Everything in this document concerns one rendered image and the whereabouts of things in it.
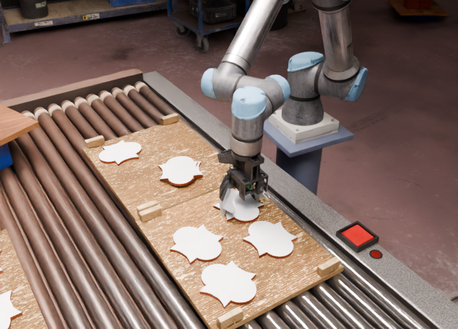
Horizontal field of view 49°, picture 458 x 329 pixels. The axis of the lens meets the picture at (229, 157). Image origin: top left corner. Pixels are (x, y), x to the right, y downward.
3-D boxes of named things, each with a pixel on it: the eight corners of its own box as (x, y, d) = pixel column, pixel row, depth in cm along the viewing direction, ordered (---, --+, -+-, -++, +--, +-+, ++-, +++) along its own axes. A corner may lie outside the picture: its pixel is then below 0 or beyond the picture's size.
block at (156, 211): (159, 211, 134) (159, 203, 132) (163, 215, 132) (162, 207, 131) (138, 219, 131) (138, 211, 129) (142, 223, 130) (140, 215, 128)
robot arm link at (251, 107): (275, 89, 113) (255, 105, 107) (270, 129, 120) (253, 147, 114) (245, 80, 117) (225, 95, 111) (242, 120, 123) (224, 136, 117)
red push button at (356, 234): (356, 227, 131) (357, 223, 131) (373, 241, 127) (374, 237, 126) (339, 236, 129) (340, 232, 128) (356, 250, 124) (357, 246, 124)
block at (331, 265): (334, 263, 118) (336, 255, 116) (340, 268, 117) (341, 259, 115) (315, 273, 115) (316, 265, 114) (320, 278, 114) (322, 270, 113)
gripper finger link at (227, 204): (223, 227, 127) (238, 197, 124) (211, 212, 131) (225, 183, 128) (232, 226, 129) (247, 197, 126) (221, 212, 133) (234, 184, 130)
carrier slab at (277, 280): (246, 182, 147) (246, 178, 146) (343, 271, 118) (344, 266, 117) (135, 225, 131) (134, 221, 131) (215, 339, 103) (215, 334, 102)
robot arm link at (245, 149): (225, 131, 119) (253, 121, 123) (224, 146, 122) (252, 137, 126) (242, 146, 114) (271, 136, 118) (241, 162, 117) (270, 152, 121)
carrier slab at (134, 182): (179, 122, 176) (178, 118, 175) (245, 180, 148) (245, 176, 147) (82, 152, 160) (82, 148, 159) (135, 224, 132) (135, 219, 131)
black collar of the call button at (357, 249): (356, 225, 132) (357, 220, 131) (378, 242, 127) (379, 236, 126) (335, 236, 129) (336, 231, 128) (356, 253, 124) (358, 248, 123)
